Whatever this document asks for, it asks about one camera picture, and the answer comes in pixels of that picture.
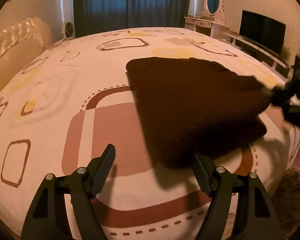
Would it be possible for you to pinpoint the brown argyle knit sweater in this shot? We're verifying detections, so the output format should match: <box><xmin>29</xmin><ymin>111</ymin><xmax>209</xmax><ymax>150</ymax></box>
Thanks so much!
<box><xmin>126</xmin><ymin>57</ymin><xmax>270</xmax><ymax>168</ymax></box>

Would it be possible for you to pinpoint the white tv stand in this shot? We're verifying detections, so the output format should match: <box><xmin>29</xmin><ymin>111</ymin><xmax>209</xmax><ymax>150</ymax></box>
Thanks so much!
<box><xmin>223</xmin><ymin>31</ymin><xmax>293</xmax><ymax>80</ymax></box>

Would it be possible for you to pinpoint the black flat screen television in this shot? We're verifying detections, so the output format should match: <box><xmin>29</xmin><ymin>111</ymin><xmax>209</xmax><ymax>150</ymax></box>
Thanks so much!
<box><xmin>239</xmin><ymin>10</ymin><xmax>286</xmax><ymax>55</ymax></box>

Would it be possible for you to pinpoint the patterned white bed sheet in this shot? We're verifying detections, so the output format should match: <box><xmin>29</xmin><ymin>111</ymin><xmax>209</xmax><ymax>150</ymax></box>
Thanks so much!
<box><xmin>0</xmin><ymin>26</ymin><xmax>300</xmax><ymax>240</ymax></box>

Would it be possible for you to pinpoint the white vanity dressing table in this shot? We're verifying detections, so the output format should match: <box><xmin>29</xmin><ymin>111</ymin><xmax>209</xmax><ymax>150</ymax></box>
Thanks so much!
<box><xmin>184</xmin><ymin>15</ymin><xmax>229</xmax><ymax>39</ymax></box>

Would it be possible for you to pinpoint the oval vanity mirror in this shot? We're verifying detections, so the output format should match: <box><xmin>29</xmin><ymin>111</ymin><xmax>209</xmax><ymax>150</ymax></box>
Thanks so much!
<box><xmin>200</xmin><ymin>0</ymin><xmax>225</xmax><ymax>21</ymax></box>

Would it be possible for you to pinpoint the cream tufted leather headboard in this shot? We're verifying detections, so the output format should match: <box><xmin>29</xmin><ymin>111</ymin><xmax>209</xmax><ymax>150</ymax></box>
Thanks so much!
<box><xmin>0</xmin><ymin>17</ymin><xmax>52</xmax><ymax>91</ymax></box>

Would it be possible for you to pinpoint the small round desk fan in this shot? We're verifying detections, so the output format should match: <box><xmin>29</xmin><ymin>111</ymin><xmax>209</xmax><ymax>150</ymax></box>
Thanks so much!
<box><xmin>63</xmin><ymin>22</ymin><xmax>74</xmax><ymax>39</ymax></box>

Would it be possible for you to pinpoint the dark blue window curtain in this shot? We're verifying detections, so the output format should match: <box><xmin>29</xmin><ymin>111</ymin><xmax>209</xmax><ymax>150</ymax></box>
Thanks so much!
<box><xmin>73</xmin><ymin>0</ymin><xmax>190</xmax><ymax>37</ymax></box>

